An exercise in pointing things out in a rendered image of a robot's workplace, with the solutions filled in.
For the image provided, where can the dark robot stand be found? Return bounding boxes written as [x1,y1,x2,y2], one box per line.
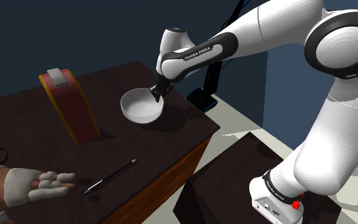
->
[172,131,343,224]

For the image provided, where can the dark pen with silver tip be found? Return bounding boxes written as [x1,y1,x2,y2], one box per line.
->
[83,158,137,195]

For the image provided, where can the black pole stand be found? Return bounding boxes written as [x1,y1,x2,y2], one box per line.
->
[186,0,247,113]

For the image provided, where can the white bowl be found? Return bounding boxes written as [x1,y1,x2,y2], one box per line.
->
[120,87,165,125]

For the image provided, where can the dark wooden desk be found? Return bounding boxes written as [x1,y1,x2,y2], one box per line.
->
[0,60,221,224]

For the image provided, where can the red box with yellow edge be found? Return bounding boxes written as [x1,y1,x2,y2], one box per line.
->
[38,67,101,146]

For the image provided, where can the brown hand figure, white wraps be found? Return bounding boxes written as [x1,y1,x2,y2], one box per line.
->
[0,161,76,224]

